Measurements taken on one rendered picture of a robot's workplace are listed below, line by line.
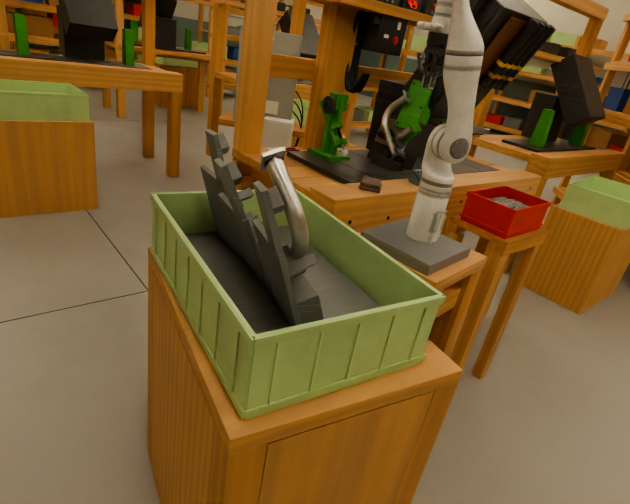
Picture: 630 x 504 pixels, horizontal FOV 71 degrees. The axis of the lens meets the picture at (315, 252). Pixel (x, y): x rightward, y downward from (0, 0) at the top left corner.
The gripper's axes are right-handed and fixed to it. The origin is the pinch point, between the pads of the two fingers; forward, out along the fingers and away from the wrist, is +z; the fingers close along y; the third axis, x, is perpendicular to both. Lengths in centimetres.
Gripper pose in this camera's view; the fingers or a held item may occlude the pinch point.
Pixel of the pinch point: (428, 82)
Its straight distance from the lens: 156.8
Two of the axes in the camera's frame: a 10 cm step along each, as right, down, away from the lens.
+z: -1.6, 8.9, 4.3
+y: -6.1, -4.3, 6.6
